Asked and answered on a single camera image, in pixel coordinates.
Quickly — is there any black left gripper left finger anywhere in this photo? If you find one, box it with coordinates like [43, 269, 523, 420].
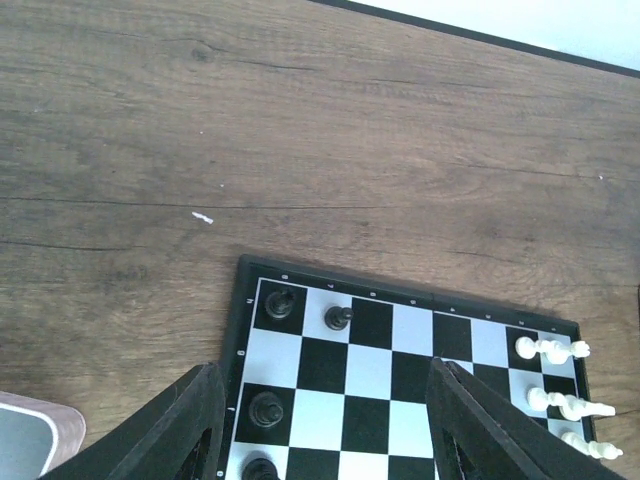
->
[43, 363, 226, 479]

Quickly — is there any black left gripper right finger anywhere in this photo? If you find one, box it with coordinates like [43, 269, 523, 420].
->
[426, 358, 621, 479]

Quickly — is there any black chess piece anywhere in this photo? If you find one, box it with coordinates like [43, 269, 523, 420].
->
[241, 458, 279, 480]
[324, 306, 354, 331]
[249, 391, 284, 429]
[264, 288, 296, 321]

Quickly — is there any white chess piece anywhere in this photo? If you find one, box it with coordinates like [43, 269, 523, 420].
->
[526, 387, 551, 411]
[535, 340, 591, 365]
[561, 431, 624, 460]
[547, 392, 616, 421]
[515, 336, 539, 360]

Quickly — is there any black chess piece on board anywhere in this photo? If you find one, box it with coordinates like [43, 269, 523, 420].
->
[324, 306, 354, 331]
[264, 288, 296, 321]
[241, 458, 279, 480]

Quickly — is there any magnetic chess board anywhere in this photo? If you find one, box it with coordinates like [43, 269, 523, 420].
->
[217, 255, 588, 479]

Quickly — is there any pink metal tin tray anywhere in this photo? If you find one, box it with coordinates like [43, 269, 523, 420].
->
[1, 392, 86, 479]

